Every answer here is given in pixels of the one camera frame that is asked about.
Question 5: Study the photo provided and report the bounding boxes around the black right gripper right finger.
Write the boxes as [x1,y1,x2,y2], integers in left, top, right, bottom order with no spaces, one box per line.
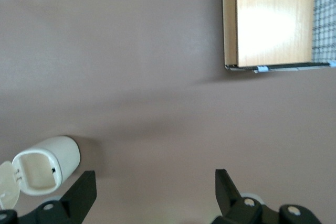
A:
[215,168,324,224]

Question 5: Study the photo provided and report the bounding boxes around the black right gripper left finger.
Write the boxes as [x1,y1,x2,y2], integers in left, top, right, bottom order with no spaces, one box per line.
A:
[0,170,97,224]

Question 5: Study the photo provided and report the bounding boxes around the white trash can with lid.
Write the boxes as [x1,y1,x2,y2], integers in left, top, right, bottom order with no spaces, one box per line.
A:
[0,135,81,209]

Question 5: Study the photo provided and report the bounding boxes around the brown table cloth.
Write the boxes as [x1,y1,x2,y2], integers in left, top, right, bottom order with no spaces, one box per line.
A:
[0,0,336,224]

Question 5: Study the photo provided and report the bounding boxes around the light wooden shelf board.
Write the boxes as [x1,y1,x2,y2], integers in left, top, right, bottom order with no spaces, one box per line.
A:
[235,0,316,68]

